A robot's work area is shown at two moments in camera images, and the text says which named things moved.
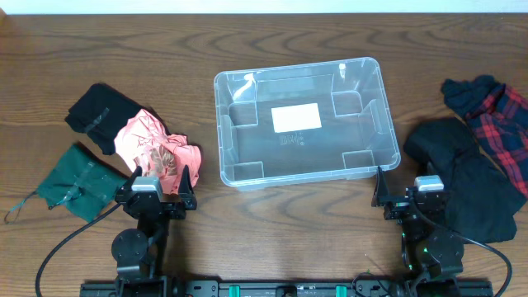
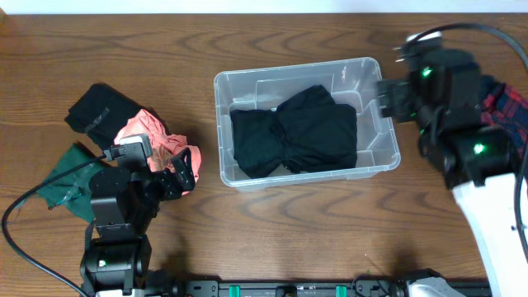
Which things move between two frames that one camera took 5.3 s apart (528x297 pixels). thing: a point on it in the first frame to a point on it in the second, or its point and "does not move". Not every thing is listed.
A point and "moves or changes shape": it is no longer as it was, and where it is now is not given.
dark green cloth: x=82 y=184 does not move
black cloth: x=102 y=113 does not move
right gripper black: x=409 y=205 to x=396 y=101
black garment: x=482 y=202 moves or changes shape
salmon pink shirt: x=143 y=142 does not move
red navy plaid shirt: x=500 y=124 does not move
